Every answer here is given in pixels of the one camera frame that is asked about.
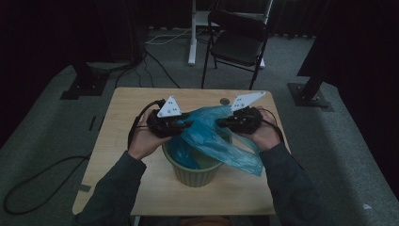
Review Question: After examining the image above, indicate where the blue plastic bag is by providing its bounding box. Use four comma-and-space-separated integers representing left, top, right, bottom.
170, 105, 264, 177

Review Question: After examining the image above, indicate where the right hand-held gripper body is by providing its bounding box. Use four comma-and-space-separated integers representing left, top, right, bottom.
223, 90, 267, 136

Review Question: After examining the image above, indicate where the black stand with slanted post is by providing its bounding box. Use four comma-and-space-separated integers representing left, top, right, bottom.
287, 73, 335, 113

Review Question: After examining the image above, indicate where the black folding chair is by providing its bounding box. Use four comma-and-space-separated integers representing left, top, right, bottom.
200, 10, 271, 91

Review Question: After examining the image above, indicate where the long looped black cable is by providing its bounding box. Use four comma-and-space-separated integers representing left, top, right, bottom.
2, 154, 92, 217

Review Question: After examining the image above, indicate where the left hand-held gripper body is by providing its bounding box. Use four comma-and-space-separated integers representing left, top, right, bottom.
146, 95, 190, 139

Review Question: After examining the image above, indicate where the left hand-held gripper black cable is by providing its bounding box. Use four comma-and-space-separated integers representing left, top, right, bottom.
126, 99, 167, 151

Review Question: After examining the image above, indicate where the green ribbed bin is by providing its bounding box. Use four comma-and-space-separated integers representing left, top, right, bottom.
161, 134, 233, 188

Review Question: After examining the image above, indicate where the hand-held gripper black cable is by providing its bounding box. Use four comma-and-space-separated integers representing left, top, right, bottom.
259, 107, 285, 144
126, 99, 167, 151

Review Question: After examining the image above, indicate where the thin black cable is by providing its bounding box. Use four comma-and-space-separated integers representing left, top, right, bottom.
114, 49, 182, 89

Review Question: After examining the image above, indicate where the black stand with square base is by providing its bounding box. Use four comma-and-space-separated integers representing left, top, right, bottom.
59, 60, 111, 101

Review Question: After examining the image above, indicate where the person's left hand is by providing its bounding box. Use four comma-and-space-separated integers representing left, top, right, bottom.
127, 107, 173, 161

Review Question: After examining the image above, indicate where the person's lap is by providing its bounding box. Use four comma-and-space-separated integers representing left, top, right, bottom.
180, 216, 232, 226

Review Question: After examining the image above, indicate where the white cable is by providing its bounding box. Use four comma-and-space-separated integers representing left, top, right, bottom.
145, 27, 193, 46

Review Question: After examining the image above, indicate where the right hand-held gripper black cable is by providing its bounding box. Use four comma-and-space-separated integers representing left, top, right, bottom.
259, 107, 285, 144

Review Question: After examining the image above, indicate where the person's right hand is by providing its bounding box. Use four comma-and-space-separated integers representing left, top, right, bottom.
241, 106, 282, 153

